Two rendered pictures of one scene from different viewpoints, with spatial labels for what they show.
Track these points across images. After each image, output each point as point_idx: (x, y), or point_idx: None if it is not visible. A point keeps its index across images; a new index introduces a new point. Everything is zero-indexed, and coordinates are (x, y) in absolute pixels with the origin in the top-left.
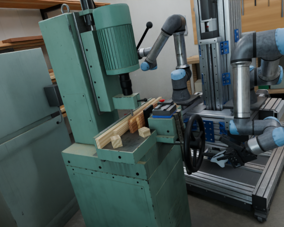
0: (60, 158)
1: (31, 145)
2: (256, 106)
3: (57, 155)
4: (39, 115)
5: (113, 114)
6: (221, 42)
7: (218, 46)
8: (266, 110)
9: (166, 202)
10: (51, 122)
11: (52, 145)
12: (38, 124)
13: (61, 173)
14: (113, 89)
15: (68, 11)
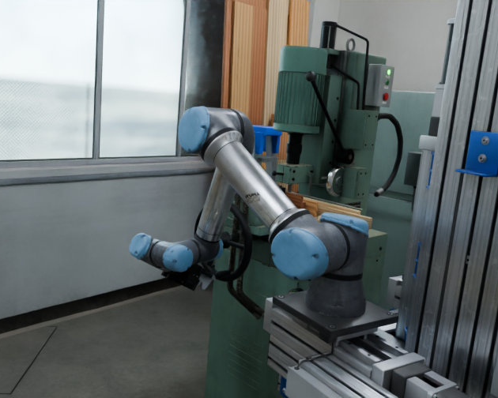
0: (394, 265)
1: (366, 214)
2: (286, 298)
3: (392, 257)
4: (394, 185)
5: (327, 198)
6: (431, 153)
7: (424, 161)
8: (312, 355)
9: (232, 312)
10: (407, 207)
11: (391, 237)
12: (390, 197)
13: (383, 284)
14: (306, 155)
15: (345, 46)
